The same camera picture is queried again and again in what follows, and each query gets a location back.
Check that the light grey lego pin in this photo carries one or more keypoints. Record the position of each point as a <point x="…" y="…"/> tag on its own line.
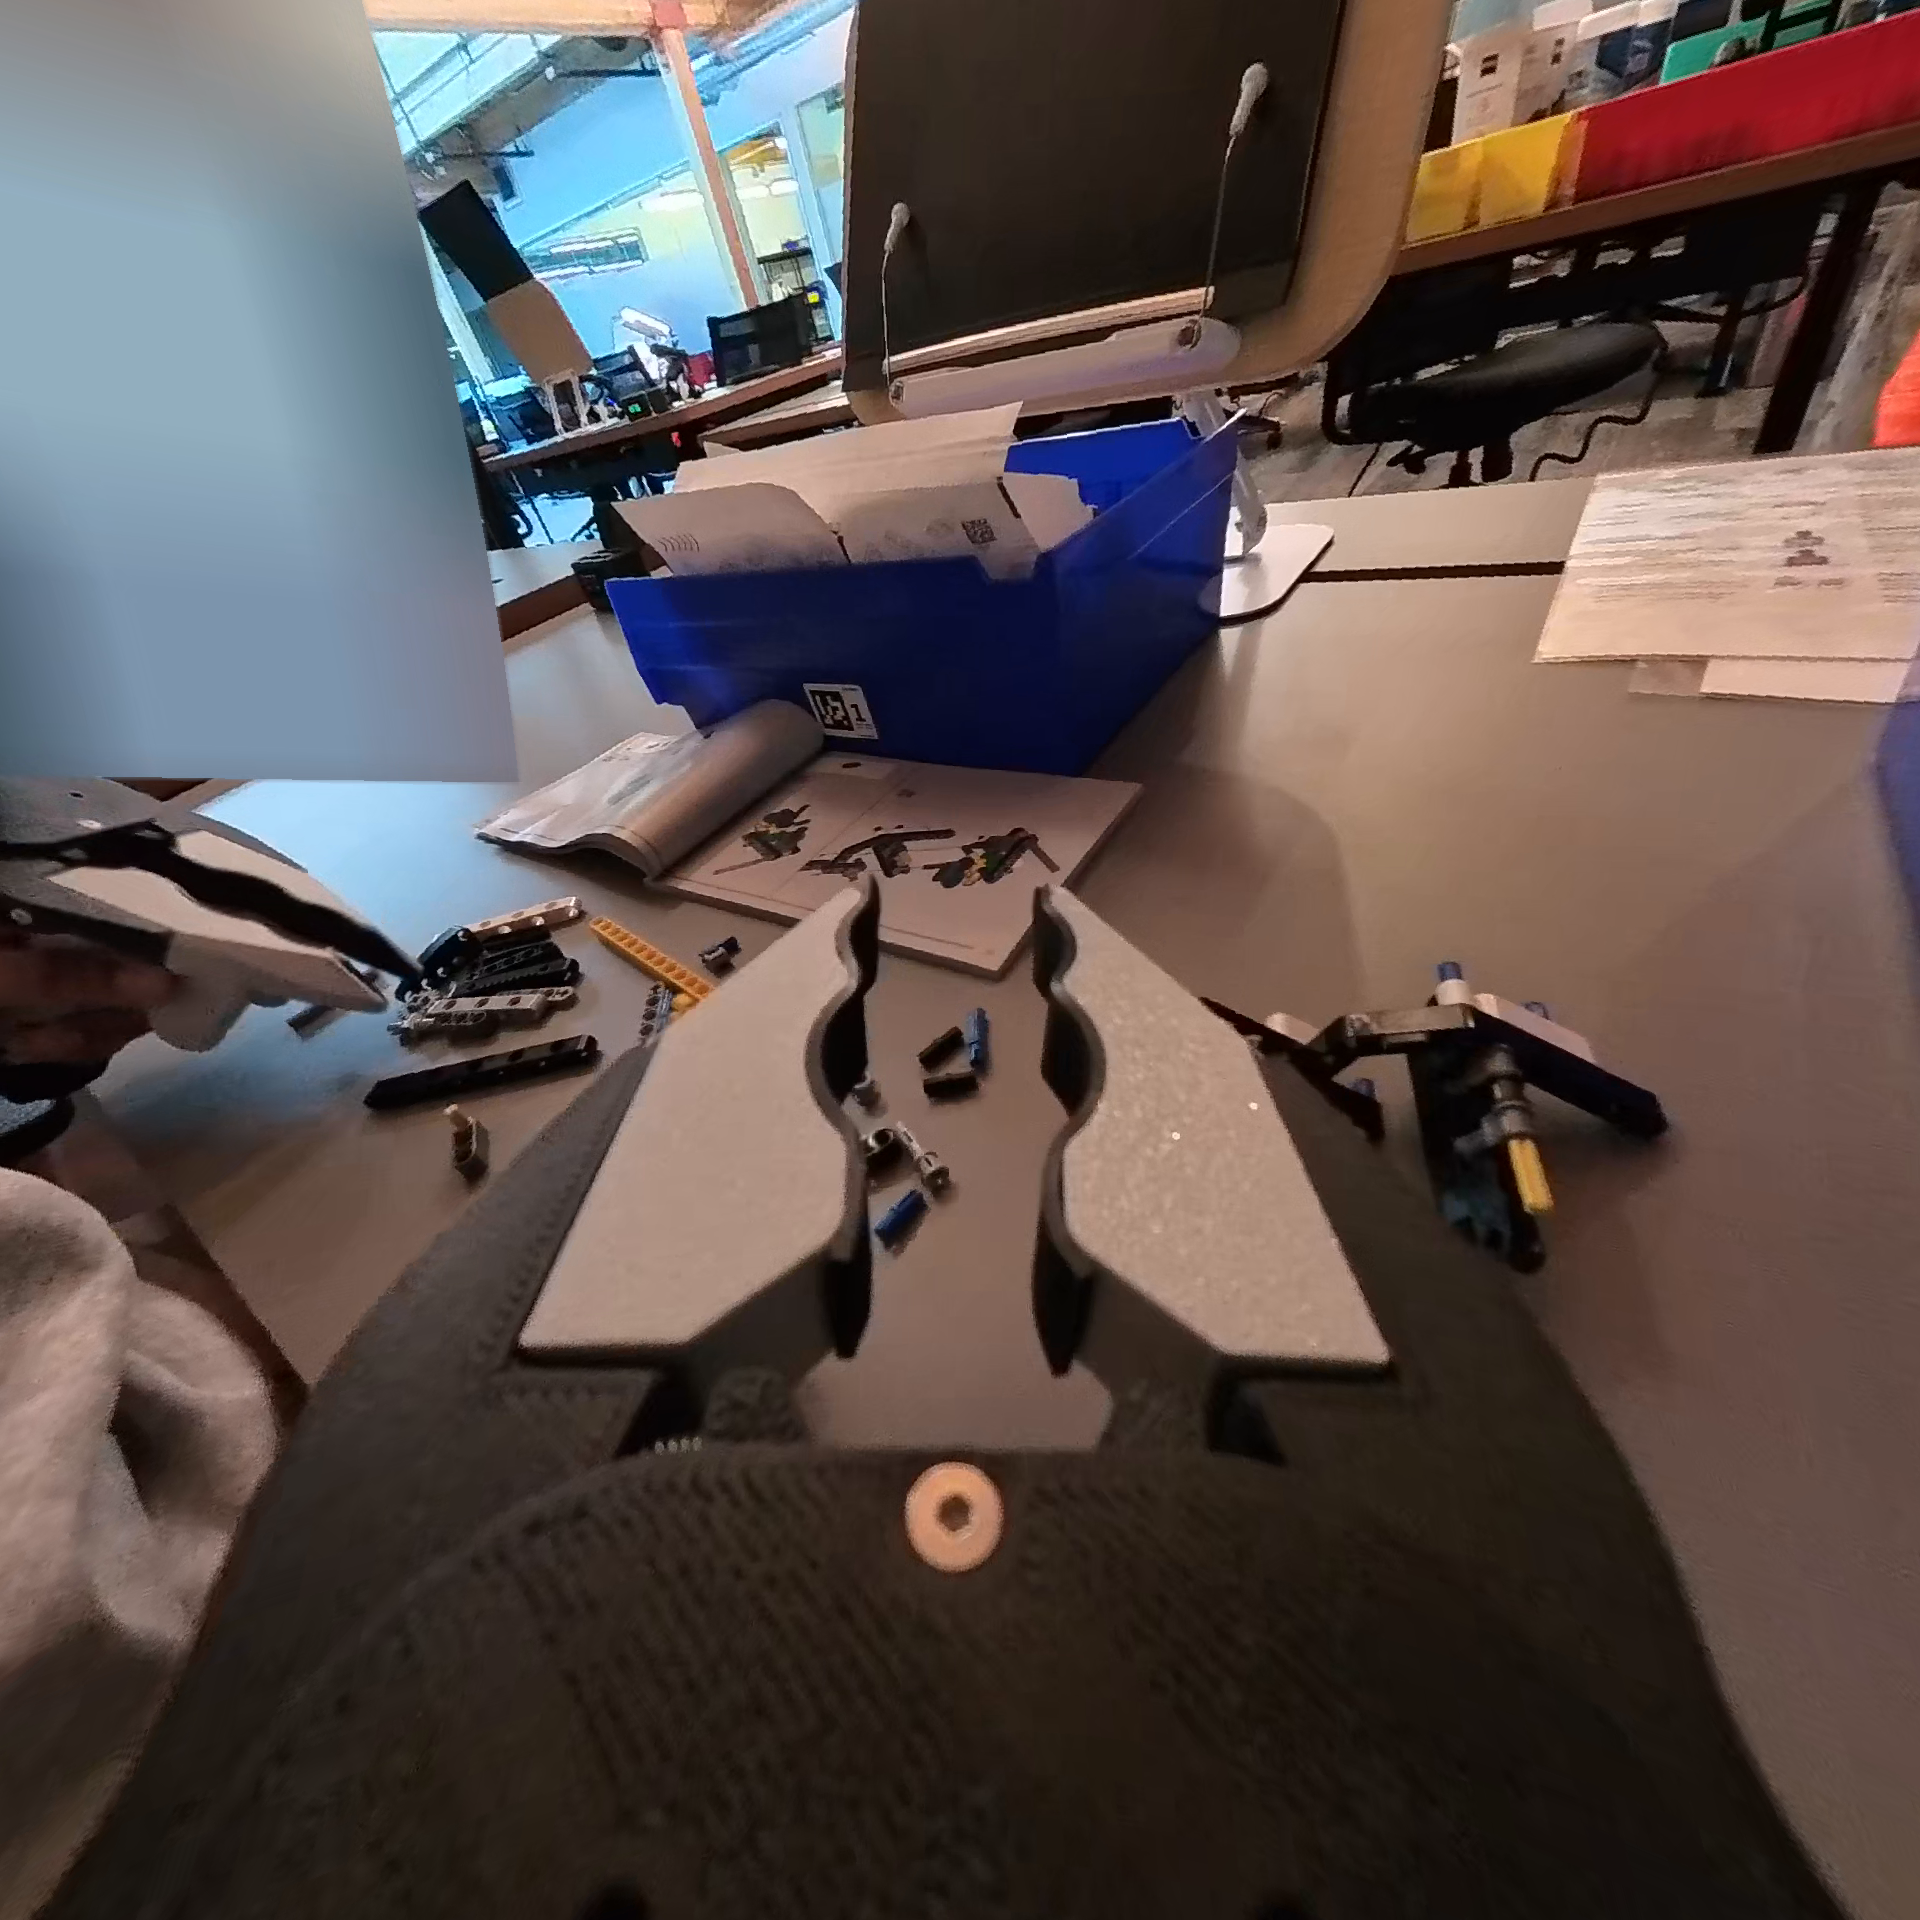
<point x="914" y="1156"/>

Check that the yellow plastic bin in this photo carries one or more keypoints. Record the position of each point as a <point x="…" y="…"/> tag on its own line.
<point x="1442" y="193"/>
<point x="1527" y="169"/>

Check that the small blue lego pin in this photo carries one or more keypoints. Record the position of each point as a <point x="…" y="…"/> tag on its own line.
<point x="896" y="1214"/>

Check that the black curved lego panel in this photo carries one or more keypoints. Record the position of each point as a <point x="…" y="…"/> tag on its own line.
<point x="445" y="950"/>

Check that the black document holder stand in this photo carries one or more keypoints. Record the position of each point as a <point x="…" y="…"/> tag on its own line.
<point x="1079" y="149"/>

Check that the distant document holder stand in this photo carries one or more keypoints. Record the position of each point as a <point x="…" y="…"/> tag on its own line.
<point x="503" y="284"/>

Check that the black plastic crate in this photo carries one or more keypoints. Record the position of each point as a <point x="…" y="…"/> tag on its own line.
<point x="763" y="340"/>

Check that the black charger box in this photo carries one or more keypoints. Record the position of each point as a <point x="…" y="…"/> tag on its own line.
<point x="609" y="579"/>

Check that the blue and grey lego connector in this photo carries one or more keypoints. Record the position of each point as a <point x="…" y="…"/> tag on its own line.
<point x="720" y="955"/>

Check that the red plastic bin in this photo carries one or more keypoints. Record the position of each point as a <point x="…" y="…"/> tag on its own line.
<point x="1723" y="119"/>

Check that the black and blue lego assembly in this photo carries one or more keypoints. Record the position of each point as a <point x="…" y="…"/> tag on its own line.
<point x="1440" y="1028"/>

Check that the dark grey three-hole lego beam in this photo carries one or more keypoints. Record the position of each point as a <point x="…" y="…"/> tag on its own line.
<point x="468" y="1153"/>

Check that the person's left hand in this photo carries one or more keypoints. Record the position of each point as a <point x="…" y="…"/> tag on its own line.
<point x="75" y="997"/>

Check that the blue plastic bin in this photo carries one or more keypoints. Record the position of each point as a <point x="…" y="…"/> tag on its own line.
<point x="1903" y="811"/>
<point x="973" y="662"/>

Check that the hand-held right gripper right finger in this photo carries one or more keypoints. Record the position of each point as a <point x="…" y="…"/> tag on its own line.
<point x="1200" y="1202"/>

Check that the long black lego beam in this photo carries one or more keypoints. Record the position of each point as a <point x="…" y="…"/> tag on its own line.
<point x="480" y="1068"/>

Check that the white paper bags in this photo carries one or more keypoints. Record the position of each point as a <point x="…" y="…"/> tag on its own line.
<point x="749" y="524"/>

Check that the printed paper sheet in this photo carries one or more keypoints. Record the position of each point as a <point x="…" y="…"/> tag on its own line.
<point x="1786" y="682"/>
<point x="1723" y="556"/>

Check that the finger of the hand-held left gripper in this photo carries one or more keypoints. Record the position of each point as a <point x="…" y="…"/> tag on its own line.
<point x="264" y="879"/>
<point x="224" y="967"/>

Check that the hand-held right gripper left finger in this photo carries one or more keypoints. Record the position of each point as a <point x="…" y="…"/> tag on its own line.
<point x="705" y="1186"/>

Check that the open lego instruction booklet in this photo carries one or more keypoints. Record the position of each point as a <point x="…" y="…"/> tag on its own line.
<point x="973" y="839"/>

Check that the black office chair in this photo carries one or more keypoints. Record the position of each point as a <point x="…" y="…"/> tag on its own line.
<point x="1500" y="377"/>

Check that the black curved lego liftarm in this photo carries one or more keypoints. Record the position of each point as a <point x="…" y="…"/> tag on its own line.
<point x="517" y="962"/>

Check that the orange traffic cone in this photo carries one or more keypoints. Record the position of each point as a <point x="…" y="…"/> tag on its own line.
<point x="1903" y="399"/>

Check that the thick light grey lego beam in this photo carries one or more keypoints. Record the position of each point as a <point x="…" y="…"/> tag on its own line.
<point x="493" y="1009"/>

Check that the long yellow lego beam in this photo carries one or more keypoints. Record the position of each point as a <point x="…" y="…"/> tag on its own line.
<point x="644" y="955"/>

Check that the wooden desk with black legs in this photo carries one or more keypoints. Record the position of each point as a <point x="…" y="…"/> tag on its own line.
<point x="1723" y="225"/>
<point x="720" y="399"/>

